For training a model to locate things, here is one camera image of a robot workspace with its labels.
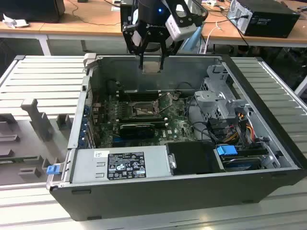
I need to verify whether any wooden desk white frame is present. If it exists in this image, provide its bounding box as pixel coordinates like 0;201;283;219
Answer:
0;0;125;36

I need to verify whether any black graphics card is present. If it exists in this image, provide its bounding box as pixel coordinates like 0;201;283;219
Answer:
118;123;155;139

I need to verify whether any grey metal drive cage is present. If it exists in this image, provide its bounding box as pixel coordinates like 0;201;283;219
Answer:
193;64;251;120

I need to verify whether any pale blue teach pendant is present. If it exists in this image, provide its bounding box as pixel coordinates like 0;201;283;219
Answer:
183;26;204;54

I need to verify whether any crumpled white paper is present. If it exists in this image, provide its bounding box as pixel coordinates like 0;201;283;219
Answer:
1;13;30;29

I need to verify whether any CPU socket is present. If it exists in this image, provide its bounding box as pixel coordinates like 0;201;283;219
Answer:
129;100;160;118

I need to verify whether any small square CPU plate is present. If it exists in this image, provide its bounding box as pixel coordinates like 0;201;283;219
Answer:
142;61;162;74

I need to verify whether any black plastic shroud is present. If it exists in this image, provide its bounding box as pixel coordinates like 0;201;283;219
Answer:
165;141;226;176

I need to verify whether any large black box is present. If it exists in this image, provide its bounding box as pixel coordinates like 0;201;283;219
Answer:
0;0;66;24

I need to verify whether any grey power supply unit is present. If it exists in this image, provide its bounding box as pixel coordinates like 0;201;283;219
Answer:
71;145;173;184

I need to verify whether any wooden desk with tower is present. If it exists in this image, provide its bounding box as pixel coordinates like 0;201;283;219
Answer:
201;0;307;47

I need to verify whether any yellow red wire bundle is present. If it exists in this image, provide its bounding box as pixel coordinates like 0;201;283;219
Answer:
224;123;255;144

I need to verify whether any blue expansion slot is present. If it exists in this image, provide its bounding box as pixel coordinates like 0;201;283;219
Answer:
112;135;125;147

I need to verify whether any black tower PC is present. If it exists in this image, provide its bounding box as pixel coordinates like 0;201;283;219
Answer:
227;0;301;38

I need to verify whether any grey case latch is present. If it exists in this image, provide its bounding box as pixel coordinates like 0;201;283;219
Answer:
83;53;98;70

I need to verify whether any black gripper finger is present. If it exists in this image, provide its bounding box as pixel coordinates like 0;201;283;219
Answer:
159;35;181;70
122;23;148;70

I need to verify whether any green motherboard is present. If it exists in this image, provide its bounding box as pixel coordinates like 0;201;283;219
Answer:
91;92;200;148

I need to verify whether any metal socket cover frame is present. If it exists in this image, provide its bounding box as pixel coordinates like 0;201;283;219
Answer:
155;92;174;114

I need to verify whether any white cable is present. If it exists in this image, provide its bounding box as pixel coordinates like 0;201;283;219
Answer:
205;21;223;54

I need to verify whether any black RAM slot row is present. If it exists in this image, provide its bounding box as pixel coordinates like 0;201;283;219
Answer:
117;89;162;101
118;115;167;123

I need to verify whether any hard disk drive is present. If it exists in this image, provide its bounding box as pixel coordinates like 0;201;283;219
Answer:
222;155;263;172

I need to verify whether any blue disk carrier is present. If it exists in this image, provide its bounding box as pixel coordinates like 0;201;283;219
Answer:
215;144;238;161

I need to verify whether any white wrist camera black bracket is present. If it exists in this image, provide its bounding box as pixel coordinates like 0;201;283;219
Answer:
165;0;208;40

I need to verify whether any small black box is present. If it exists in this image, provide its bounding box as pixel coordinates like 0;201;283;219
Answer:
119;2;139;27

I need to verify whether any black open PC case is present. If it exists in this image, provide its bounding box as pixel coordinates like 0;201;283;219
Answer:
45;53;307;222

